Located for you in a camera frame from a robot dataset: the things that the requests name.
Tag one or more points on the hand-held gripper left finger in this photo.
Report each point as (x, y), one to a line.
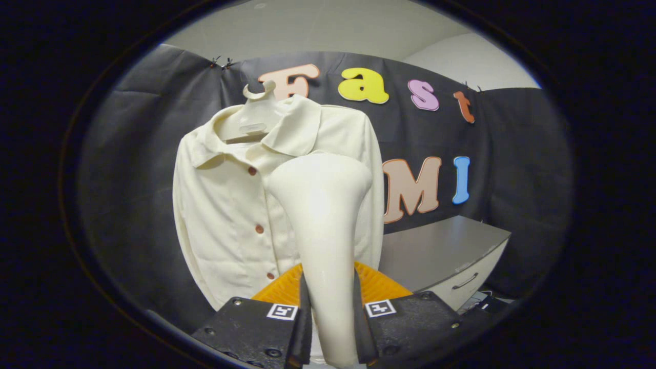
(302, 328)

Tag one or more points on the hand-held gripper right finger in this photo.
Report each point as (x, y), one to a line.
(361, 328)

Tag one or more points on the white garment steamer head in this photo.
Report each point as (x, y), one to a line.
(323, 230)

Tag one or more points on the cream button-up shirt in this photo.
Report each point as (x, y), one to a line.
(225, 220)

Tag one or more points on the grey and white drawer cabinet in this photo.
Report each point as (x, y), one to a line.
(441, 246)

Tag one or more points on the cream plastic hanger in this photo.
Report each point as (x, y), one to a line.
(256, 115)

